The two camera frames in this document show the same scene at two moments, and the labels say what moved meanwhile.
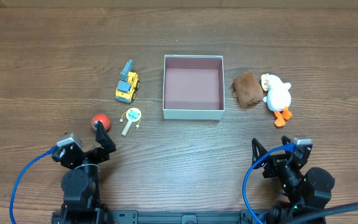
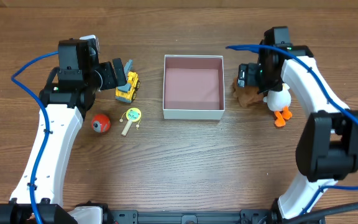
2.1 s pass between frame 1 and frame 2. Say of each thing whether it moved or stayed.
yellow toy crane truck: stayed
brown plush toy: stayed
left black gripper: moved
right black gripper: moved
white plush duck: stayed
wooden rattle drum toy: stayed
